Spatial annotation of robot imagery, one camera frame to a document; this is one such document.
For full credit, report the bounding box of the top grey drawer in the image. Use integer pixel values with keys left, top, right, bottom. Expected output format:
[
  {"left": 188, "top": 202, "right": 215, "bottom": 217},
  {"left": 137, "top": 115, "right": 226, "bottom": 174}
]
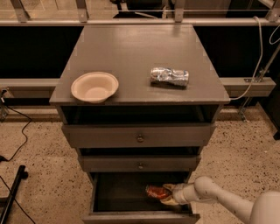
[{"left": 62, "top": 123, "right": 215, "bottom": 148}]

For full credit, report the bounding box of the metal railing frame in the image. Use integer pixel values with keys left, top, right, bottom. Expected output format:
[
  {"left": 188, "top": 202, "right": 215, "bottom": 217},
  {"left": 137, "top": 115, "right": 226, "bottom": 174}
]
[{"left": 0, "top": 0, "right": 280, "bottom": 26}]

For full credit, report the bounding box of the grey drawer cabinet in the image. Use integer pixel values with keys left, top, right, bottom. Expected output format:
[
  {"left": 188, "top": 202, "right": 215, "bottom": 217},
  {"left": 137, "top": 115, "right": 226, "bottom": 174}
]
[{"left": 48, "top": 24, "right": 231, "bottom": 224}]

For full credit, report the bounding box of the red crushed coke can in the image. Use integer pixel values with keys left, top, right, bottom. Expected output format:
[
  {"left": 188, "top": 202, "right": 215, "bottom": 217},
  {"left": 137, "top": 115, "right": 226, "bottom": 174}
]
[{"left": 145, "top": 185, "right": 172, "bottom": 200}]

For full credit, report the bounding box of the black stand leg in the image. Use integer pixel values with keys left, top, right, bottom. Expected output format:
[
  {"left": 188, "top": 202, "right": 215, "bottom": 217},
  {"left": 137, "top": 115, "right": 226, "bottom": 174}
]
[{"left": 0, "top": 165, "right": 28, "bottom": 224}]

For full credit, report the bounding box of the black floor cable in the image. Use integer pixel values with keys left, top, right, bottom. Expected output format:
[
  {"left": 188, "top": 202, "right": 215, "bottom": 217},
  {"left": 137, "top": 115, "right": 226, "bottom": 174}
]
[{"left": 0, "top": 104, "right": 33, "bottom": 163}]

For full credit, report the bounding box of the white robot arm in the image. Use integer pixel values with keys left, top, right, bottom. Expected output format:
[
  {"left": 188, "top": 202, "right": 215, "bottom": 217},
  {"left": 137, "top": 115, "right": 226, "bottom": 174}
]
[{"left": 161, "top": 176, "right": 280, "bottom": 224}]

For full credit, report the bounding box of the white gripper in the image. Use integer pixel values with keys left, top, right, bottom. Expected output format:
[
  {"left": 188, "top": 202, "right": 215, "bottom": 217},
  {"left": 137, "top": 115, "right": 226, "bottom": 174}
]
[{"left": 160, "top": 183, "right": 188, "bottom": 206}]

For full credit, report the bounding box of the middle grey drawer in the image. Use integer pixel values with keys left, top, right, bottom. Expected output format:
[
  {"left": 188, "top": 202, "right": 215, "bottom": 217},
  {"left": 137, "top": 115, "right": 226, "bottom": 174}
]
[{"left": 78, "top": 155, "right": 201, "bottom": 172}]

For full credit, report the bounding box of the white paper bowl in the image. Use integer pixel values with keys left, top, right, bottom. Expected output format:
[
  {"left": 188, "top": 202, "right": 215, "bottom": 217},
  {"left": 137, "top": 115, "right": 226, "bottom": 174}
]
[{"left": 71, "top": 72, "right": 119, "bottom": 103}]

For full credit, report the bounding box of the bottom grey open drawer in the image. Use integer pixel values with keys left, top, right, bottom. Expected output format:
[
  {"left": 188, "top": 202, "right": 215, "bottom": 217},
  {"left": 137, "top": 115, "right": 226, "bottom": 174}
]
[{"left": 82, "top": 171, "right": 200, "bottom": 224}]

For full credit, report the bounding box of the white cable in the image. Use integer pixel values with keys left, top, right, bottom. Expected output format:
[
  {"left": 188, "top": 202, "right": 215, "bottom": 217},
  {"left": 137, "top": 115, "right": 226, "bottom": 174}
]
[{"left": 229, "top": 15, "right": 280, "bottom": 102}]

